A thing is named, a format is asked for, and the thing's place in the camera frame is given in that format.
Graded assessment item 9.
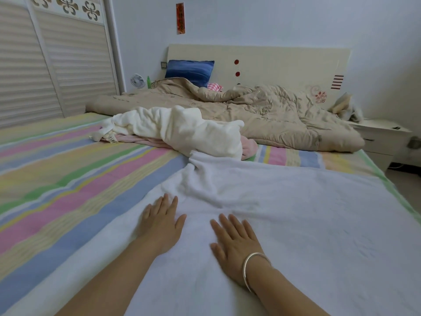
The person's left hand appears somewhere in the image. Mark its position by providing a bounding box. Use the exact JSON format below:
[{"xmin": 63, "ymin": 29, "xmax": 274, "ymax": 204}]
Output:
[{"xmin": 137, "ymin": 194, "xmax": 187, "ymax": 256}]

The person's right hand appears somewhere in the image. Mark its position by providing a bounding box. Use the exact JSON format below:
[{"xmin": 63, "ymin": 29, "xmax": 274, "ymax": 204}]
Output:
[{"xmin": 210, "ymin": 213, "xmax": 272, "ymax": 288}]

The white towel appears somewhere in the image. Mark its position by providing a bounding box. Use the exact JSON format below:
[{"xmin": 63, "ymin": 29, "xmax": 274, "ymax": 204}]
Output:
[{"xmin": 3, "ymin": 151, "xmax": 421, "ymax": 316}]

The cream fleece blanket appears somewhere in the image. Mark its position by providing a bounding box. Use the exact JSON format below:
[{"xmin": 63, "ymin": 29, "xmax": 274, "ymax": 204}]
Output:
[{"xmin": 92, "ymin": 105, "xmax": 246, "ymax": 161}]

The pink fleece blanket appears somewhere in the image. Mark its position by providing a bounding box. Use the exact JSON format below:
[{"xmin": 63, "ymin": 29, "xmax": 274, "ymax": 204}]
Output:
[{"xmin": 115, "ymin": 133, "xmax": 259, "ymax": 161}]

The person's left forearm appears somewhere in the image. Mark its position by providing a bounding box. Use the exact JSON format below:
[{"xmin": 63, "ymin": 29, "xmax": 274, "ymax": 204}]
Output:
[{"xmin": 56, "ymin": 240, "xmax": 162, "ymax": 316}]

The person's right forearm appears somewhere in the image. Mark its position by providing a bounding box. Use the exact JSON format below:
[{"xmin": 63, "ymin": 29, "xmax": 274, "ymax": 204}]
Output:
[{"xmin": 246, "ymin": 260, "xmax": 330, "ymax": 316}]

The striped pastel bed sheet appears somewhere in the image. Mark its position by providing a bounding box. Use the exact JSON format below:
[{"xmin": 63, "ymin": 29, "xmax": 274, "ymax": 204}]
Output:
[{"xmin": 0, "ymin": 111, "xmax": 421, "ymax": 316}]

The small white desk fan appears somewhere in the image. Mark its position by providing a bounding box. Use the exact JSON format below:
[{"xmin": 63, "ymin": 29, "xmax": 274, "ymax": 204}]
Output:
[{"xmin": 130, "ymin": 74, "xmax": 146, "ymax": 91}]

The beige quilt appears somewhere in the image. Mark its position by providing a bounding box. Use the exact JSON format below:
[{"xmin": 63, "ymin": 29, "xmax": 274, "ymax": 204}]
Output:
[{"xmin": 86, "ymin": 77, "xmax": 366, "ymax": 153}]

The blue pillow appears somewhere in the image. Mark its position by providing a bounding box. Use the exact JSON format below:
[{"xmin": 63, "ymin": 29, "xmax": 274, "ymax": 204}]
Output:
[{"xmin": 164, "ymin": 60, "xmax": 216, "ymax": 88}]

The cream plush toy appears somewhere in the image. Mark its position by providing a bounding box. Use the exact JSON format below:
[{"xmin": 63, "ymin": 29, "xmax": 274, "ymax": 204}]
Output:
[{"xmin": 332, "ymin": 94, "xmax": 364, "ymax": 124}]

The white nightstand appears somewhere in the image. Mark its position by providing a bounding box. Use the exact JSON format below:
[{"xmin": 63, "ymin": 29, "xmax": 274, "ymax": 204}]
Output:
[{"xmin": 352, "ymin": 119, "xmax": 415, "ymax": 172}]

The dark brown baseboard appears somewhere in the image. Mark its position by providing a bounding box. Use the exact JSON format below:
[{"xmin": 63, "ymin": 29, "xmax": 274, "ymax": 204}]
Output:
[{"xmin": 388, "ymin": 162, "xmax": 421, "ymax": 178}]

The white headboard with red dots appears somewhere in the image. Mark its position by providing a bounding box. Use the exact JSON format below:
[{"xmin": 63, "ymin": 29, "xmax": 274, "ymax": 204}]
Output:
[{"xmin": 164, "ymin": 44, "xmax": 351, "ymax": 106}]

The silver bracelet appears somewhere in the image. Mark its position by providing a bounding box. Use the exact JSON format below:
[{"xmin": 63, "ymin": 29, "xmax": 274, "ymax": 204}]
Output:
[{"xmin": 241, "ymin": 252, "xmax": 272, "ymax": 295}]

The red wall hanging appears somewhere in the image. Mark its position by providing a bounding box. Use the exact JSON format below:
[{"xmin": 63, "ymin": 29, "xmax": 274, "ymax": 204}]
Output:
[{"xmin": 175, "ymin": 3, "xmax": 186, "ymax": 35}]

